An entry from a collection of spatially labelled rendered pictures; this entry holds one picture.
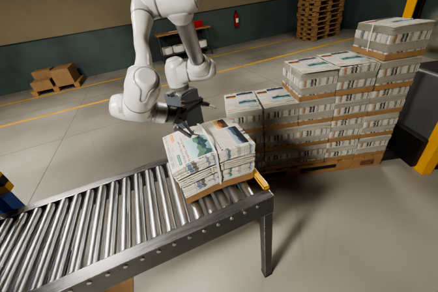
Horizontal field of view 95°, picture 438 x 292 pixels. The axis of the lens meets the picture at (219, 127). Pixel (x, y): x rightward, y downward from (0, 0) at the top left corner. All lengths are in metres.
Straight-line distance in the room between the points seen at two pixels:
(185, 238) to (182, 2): 1.04
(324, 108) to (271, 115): 0.43
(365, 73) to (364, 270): 1.35
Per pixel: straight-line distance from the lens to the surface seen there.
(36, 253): 1.28
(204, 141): 0.96
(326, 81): 1.75
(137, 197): 1.17
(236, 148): 0.91
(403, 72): 2.08
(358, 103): 1.99
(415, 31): 2.01
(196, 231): 0.95
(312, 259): 1.79
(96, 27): 7.94
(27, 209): 1.53
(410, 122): 2.81
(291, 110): 1.74
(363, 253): 1.91
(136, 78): 0.65
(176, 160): 0.92
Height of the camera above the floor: 1.59
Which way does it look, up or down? 32 degrees down
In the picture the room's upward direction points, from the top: 9 degrees counter-clockwise
